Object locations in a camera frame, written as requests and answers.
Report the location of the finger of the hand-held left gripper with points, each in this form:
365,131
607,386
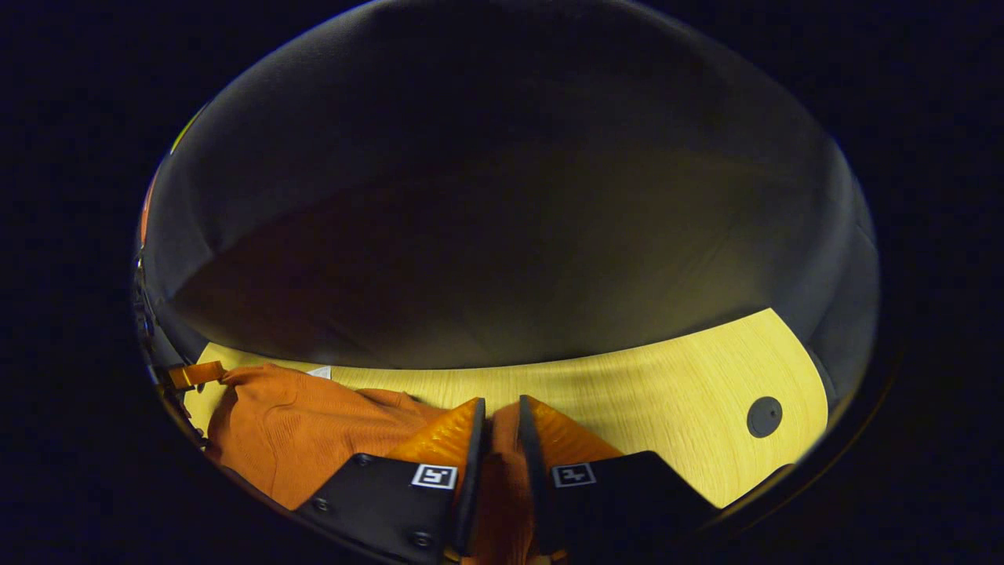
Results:
192,375

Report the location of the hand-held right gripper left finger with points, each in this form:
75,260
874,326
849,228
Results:
471,486

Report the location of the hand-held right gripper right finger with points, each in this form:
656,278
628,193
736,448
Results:
533,486

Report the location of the orange knit shirt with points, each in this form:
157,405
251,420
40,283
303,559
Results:
298,431

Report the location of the black backdrop cloth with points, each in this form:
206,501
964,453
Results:
502,196

